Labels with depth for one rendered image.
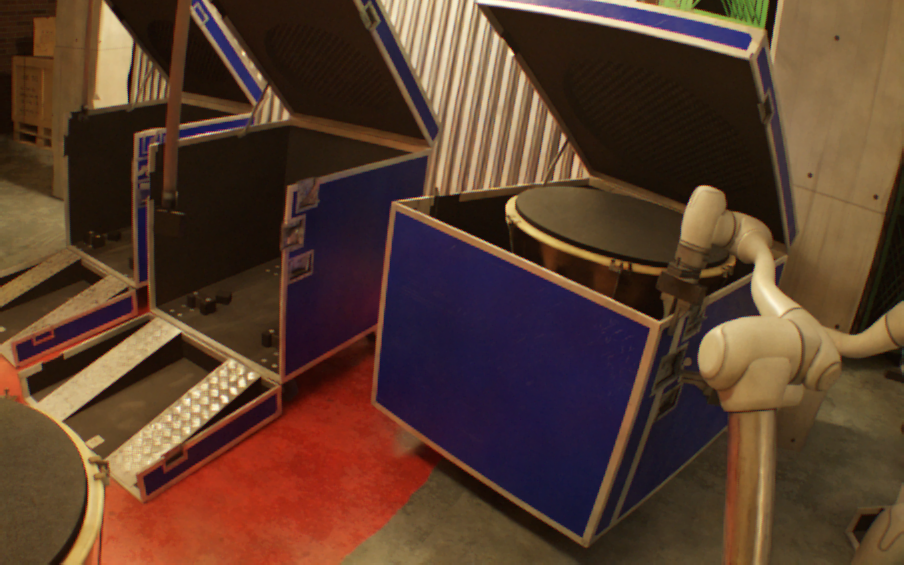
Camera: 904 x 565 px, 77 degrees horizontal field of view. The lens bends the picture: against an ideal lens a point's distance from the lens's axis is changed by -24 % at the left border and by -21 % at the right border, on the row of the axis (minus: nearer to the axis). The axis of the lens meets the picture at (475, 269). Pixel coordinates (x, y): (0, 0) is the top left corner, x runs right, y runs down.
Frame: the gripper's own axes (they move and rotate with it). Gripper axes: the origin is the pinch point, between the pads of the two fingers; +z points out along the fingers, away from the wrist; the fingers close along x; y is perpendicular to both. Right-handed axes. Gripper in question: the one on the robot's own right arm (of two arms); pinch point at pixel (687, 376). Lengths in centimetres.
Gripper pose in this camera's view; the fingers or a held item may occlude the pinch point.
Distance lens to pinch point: 200.5
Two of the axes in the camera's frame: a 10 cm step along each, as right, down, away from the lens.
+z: -9.7, -2.0, 1.1
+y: -1.7, 3.3, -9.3
